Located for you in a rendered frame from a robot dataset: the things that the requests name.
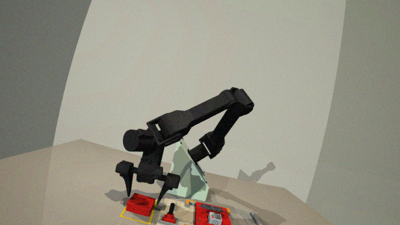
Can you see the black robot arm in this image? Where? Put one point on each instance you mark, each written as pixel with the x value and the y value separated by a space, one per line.
pixel 177 124

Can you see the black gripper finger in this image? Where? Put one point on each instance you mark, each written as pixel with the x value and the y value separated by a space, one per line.
pixel 162 192
pixel 128 182

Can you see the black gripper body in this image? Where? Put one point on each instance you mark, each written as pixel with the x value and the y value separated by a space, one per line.
pixel 126 168

